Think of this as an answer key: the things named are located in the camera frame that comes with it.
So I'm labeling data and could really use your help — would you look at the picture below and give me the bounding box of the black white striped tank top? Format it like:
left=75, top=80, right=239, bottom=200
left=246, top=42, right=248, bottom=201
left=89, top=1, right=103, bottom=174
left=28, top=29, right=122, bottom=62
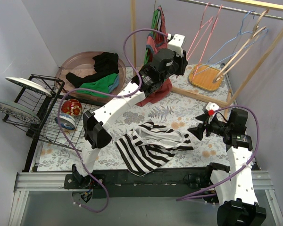
left=115, top=121, right=193, bottom=177

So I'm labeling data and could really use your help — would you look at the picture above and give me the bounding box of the pink wire hanger front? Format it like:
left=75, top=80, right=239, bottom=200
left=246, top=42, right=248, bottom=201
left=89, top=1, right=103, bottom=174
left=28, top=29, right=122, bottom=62
left=186, top=2, right=214, bottom=61

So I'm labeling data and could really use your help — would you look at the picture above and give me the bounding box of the pink wire hanger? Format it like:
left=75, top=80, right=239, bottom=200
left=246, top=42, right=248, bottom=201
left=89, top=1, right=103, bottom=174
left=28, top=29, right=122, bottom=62
left=193, top=5, right=223, bottom=78
left=186, top=2, right=214, bottom=61

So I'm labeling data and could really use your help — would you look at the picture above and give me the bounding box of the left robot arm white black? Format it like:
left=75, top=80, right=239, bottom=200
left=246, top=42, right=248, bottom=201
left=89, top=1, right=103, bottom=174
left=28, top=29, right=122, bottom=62
left=72, top=48, right=188, bottom=188

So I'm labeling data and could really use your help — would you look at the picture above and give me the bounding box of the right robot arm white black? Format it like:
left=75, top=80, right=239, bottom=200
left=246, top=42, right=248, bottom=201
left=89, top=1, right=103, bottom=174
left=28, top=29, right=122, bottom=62
left=188, top=108, right=266, bottom=226

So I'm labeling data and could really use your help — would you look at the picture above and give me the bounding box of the red tank top green trim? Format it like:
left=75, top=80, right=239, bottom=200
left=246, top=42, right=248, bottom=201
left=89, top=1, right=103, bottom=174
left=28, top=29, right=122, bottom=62
left=136, top=6, right=172, bottom=107

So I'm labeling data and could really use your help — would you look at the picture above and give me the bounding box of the green plastic hanger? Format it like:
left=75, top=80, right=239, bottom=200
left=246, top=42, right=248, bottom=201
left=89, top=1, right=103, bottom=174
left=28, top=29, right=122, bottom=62
left=143, top=7, right=161, bottom=68

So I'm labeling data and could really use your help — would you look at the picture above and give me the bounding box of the wooden hanger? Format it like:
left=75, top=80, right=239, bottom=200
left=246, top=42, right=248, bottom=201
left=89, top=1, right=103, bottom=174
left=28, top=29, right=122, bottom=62
left=213, top=9, right=269, bottom=83

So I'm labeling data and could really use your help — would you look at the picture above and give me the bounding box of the floral tablecloth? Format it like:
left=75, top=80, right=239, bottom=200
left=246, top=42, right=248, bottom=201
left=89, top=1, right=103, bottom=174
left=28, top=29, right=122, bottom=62
left=35, top=76, right=232, bottom=172

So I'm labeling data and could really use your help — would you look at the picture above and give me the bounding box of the orange woven bamboo tray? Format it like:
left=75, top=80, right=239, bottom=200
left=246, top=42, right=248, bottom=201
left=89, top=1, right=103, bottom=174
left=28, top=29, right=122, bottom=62
left=188, top=65, right=223, bottom=91

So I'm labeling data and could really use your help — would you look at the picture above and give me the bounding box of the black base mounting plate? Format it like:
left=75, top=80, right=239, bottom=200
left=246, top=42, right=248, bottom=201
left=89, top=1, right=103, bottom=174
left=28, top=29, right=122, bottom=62
left=63, top=167, right=217, bottom=199

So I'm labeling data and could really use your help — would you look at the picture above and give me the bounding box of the metal hanging rod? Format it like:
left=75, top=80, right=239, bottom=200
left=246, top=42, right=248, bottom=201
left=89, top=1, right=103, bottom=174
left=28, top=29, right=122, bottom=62
left=178, top=0, right=283, bottom=21

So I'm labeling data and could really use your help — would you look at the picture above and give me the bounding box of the blue garment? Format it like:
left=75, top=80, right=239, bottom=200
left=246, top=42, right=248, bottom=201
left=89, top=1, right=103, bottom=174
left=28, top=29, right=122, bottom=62
left=108, top=76, right=119, bottom=94

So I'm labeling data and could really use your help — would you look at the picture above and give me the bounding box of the black garment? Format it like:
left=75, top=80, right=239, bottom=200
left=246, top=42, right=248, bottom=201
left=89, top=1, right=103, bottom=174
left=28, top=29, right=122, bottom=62
left=66, top=52, right=119, bottom=88

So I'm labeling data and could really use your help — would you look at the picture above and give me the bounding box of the green garment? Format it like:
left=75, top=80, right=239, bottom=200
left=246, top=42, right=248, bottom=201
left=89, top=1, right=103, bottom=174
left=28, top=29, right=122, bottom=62
left=80, top=73, right=118, bottom=94

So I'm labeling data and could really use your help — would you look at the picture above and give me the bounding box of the pink translucent plastic basin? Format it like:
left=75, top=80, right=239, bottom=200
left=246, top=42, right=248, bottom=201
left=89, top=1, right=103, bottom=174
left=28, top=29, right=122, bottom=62
left=56, top=51, right=126, bottom=105

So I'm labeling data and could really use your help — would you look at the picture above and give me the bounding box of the red floral bowl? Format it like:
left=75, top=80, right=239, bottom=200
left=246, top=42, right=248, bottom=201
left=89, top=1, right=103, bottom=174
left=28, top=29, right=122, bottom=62
left=61, top=98, right=83, bottom=116

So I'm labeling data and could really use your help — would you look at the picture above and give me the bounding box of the blue white ceramic bowl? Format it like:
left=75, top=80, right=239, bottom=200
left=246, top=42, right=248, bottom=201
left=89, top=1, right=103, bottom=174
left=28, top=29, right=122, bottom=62
left=59, top=113, right=75, bottom=130

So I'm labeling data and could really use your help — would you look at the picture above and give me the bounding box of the white plate dark rim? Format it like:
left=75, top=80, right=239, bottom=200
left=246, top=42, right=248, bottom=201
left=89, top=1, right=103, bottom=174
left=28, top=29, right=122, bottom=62
left=5, top=77, right=51, bottom=96

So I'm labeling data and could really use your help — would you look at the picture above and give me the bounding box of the blue patterned plate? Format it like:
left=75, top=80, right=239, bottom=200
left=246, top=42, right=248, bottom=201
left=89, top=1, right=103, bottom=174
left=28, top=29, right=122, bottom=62
left=0, top=99, right=41, bottom=124

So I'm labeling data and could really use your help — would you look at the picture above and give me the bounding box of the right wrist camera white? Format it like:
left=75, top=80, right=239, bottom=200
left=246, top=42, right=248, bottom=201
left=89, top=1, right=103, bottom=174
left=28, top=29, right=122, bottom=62
left=203, top=102, right=220, bottom=116

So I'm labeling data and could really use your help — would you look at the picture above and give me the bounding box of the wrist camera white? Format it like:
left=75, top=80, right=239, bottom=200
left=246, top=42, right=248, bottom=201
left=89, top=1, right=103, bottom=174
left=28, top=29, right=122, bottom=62
left=203, top=102, right=220, bottom=116
left=167, top=33, right=185, bottom=57

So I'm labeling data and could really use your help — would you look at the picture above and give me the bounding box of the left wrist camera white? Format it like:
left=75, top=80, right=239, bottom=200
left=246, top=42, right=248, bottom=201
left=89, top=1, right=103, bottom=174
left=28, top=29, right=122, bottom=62
left=167, top=33, right=185, bottom=57

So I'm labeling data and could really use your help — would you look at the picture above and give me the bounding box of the pink wire hanger rear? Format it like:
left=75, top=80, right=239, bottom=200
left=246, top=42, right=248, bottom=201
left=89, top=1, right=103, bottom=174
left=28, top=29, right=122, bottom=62
left=193, top=5, right=223, bottom=78

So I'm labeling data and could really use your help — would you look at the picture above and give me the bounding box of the wooden clothes rack frame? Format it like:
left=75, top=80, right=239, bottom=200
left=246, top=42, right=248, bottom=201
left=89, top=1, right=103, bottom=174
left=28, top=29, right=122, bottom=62
left=129, top=0, right=283, bottom=109

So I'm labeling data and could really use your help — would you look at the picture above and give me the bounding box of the black wire dish rack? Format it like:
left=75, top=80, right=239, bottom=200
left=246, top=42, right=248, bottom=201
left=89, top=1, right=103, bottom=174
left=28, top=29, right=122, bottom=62
left=3, top=74, right=83, bottom=172

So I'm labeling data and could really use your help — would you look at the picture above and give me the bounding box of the aluminium frame rail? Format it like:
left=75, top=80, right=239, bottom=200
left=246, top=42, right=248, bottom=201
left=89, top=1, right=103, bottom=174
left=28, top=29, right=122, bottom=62
left=14, top=170, right=283, bottom=226

